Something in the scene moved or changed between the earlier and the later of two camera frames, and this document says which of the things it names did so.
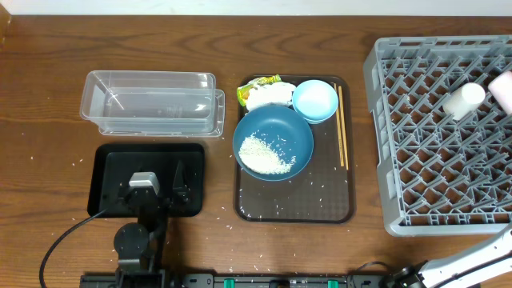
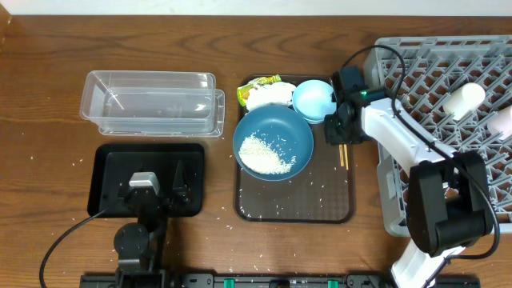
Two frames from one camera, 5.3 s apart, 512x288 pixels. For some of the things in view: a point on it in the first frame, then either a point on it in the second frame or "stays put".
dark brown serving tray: x=324 y=192 stays put
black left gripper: x=152 y=197 stays put
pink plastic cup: x=501 y=87 → x=502 y=122
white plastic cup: x=464 y=101 stays put
